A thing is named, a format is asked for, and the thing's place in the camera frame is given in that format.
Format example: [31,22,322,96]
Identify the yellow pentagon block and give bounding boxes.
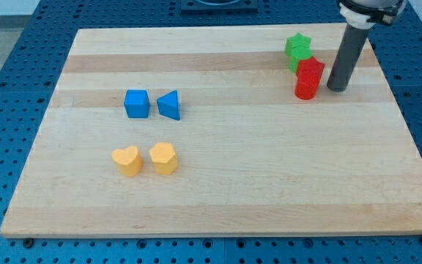
[149,142,178,175]

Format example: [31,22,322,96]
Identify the red star block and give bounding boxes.
[296,56,325,78]

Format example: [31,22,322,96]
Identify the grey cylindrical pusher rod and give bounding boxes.
[327,24,370,92]

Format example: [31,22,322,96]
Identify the green circle block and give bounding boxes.
[288,47,313,73]

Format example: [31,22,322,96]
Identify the red circle block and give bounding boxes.
[295,71,321,100]

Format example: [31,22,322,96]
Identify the wooden board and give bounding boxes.
[0,23,422,238]

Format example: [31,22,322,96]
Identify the yellow heart block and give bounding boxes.
[111,145,144,177]

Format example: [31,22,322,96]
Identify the green star block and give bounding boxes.
[285,33,311,56]

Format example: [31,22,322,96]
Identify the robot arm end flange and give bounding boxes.
[337,0,407,30]

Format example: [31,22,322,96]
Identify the blue triangle block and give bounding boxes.
[156,90,181,120]

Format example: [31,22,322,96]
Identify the blue cube block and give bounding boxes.
[124,89,150,118]

